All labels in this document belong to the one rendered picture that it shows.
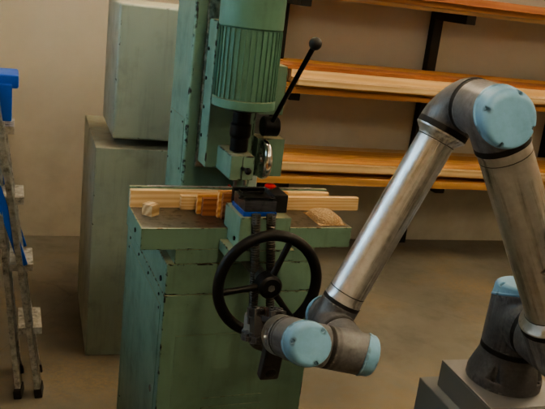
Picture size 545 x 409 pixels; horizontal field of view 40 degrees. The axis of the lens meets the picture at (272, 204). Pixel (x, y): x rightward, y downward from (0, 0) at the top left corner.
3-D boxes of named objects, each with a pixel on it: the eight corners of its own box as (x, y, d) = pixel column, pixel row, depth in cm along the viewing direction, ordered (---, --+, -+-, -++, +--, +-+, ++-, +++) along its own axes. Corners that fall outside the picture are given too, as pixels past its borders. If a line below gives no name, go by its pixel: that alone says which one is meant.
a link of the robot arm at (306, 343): (330, 373, 149) (285, 364, 145) (304, 363, 160) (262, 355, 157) (339, 326, 150) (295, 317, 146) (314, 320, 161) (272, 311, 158)
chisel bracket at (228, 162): (228, 185, 206) (231, 155, 204) (214, 172, 219) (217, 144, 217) (253, 186, 209) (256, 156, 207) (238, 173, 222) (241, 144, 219)
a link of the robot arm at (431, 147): (440, 60, 163) (290, 320, 173) (469, 67, 152) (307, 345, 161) (478, 84, 167) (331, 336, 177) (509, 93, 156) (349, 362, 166)
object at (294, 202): (180, 209, 208) (182, 195, 207) (178, 208, 210) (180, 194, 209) (357, 210, 228) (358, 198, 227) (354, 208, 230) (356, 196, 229)
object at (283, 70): (258, 114, 227) (263, 64, 222) (249, 108, 235) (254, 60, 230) (284, 115, 230) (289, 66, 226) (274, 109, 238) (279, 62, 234)
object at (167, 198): (130, 207, 205) (130, 190, 203) (128, 205, 207) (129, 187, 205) (327, 208, 226) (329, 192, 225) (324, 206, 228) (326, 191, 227)
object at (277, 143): (253, 175, 230) (258, 138, 227) (246, 170, 236) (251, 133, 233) (281, 176, 234) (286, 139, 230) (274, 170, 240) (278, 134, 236)
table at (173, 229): (145, 264, 182) (147, 241, 181) (125, 224, 210) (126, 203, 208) (365, 259, 204) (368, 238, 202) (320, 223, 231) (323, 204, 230)
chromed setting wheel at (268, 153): (262, 183, 223) (267, 143, 219) (249, 173, 234) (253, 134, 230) (272, 183, 224) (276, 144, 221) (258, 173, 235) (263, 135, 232)
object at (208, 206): (202, 216, 205) (203, 198, 204) (200, 213, 207) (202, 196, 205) (285, 216, 214) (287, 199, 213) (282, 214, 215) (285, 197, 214)
